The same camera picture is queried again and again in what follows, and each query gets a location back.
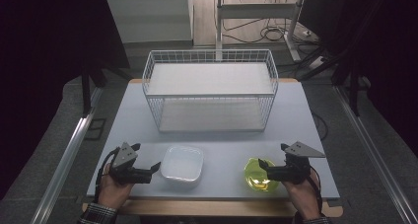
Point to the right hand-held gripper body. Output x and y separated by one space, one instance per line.
295 169

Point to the person's right hand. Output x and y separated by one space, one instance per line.
302 196

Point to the white power strip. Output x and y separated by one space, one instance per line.
307 33

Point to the yellow-green translucent bowl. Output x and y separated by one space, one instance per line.
254 181

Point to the white square bowl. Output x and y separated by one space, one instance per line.
181 164

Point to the black curtain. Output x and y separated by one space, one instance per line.
387 53
39 69

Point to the black metal stand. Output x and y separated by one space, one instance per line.
86 92
353 92

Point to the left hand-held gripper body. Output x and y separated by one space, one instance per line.
124 158

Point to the aluminium rail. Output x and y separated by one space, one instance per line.
70 141
371 145

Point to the white metal desk frame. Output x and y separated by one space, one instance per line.
256 11

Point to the person's left hand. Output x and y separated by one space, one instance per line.
111 192

